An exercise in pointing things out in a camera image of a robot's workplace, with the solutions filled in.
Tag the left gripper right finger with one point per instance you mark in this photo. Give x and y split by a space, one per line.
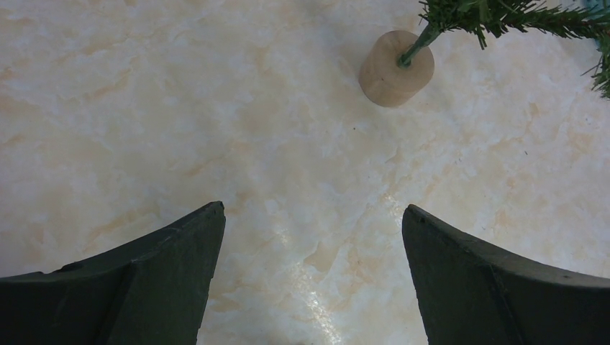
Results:
470 291

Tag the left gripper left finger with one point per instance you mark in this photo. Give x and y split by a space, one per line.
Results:
151 290

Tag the small green christmas tree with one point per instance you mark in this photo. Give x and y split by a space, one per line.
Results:
401 63

